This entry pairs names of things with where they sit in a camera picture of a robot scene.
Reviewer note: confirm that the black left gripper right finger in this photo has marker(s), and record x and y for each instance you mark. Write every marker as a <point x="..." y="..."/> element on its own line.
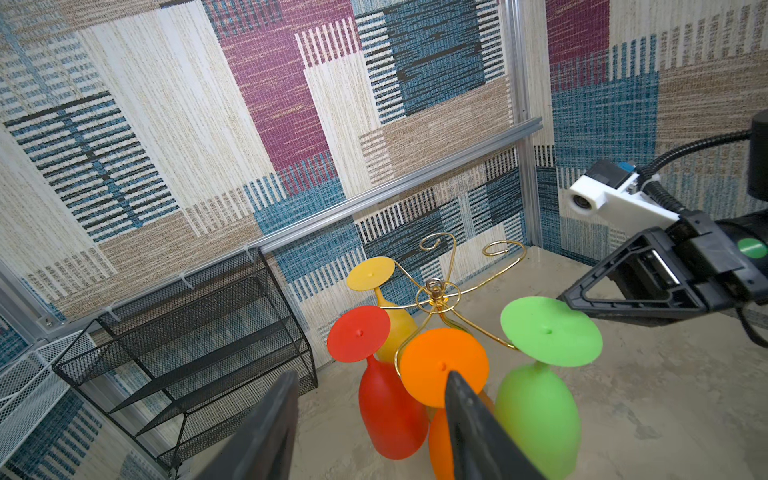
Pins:
<point x="481" y="449"/>

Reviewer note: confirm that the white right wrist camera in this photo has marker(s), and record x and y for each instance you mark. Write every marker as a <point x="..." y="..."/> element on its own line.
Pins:
<point x="608" y="193"/>

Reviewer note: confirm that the black mesh shelf rack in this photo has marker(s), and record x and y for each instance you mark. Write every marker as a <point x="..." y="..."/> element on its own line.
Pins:
<point x="180" y="368"/>

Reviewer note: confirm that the white mesh wall basket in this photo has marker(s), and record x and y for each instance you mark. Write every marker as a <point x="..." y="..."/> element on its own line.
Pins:
<point x="30" y="389"/>

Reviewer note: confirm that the red wine glass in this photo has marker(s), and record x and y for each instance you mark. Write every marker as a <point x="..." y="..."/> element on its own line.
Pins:
<point x="396" y="423"/>

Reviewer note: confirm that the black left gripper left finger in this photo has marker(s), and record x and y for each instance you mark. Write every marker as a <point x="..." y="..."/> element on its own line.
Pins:
<point x="263" y="446"/>

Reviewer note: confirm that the green wine glass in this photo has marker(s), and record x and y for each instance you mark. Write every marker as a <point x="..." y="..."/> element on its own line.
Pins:
<point x="534" y="405"/>

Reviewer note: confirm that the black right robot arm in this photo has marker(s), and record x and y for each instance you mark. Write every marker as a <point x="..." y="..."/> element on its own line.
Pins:
<point x="755" y="187"/>

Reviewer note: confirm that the gold wire wine glass rack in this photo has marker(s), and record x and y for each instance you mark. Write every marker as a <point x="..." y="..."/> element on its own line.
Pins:
<point x="441" y="297"/>

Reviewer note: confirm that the yellow wine glass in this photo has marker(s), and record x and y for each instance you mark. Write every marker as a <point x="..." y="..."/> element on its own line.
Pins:
<point x="371" y="274"/>

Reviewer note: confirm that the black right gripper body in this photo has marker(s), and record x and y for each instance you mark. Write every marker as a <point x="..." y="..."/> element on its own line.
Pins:
<point x="699" y="266"/>

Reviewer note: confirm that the orange wine glass front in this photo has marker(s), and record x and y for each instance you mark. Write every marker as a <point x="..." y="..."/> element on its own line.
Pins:
<point x="425" y="366"/>

